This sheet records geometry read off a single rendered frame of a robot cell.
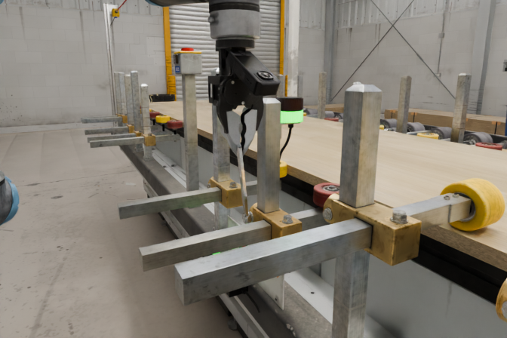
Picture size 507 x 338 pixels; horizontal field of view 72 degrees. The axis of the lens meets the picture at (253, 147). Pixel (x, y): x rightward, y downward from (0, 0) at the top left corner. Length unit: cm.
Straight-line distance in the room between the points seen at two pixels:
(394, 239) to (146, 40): 828
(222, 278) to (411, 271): 48
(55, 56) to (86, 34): 76
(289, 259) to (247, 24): 39
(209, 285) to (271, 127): 39
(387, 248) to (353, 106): 19
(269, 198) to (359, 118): 31
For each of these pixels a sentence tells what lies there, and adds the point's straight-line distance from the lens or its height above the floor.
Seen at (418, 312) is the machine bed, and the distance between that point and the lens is 80.
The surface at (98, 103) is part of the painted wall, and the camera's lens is 838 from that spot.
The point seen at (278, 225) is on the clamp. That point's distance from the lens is 68.
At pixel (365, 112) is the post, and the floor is 110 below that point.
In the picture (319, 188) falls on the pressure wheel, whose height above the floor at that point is 91.
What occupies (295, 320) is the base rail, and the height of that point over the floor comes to 70.
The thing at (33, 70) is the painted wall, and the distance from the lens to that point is 831.
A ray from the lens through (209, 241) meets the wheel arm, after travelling 65.
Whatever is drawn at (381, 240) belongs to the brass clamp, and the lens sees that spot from 48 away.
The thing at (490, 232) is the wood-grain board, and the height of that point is 90.
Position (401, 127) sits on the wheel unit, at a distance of 184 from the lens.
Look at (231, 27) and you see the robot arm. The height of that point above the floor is 123.
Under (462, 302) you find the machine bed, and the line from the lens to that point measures 73.
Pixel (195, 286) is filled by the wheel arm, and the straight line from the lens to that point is 37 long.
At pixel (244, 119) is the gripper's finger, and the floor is 107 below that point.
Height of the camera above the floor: 115
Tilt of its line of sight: 12 degrees down
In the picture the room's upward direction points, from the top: straight up
